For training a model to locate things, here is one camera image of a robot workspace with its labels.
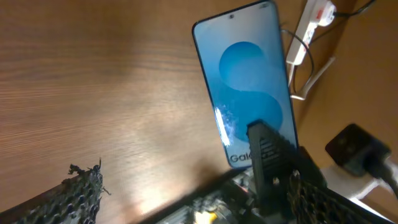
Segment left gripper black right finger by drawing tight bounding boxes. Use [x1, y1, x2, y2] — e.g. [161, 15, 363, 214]
[247, 120, 294, 218]

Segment white power strip cord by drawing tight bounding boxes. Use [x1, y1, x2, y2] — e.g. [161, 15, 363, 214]
[287, 55, 336, 101]

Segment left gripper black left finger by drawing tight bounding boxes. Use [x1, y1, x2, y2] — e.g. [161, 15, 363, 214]
[1, 162, 109, 224]

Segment white power strip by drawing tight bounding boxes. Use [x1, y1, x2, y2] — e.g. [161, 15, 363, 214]
[286, 0, 336, 65]

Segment blue Galaxy smartphone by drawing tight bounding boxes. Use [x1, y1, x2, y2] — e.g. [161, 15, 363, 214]
[192, 1, 298, 169]

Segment black charger cable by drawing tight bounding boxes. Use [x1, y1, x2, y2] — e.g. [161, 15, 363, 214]
[279, 0, 377, 96]

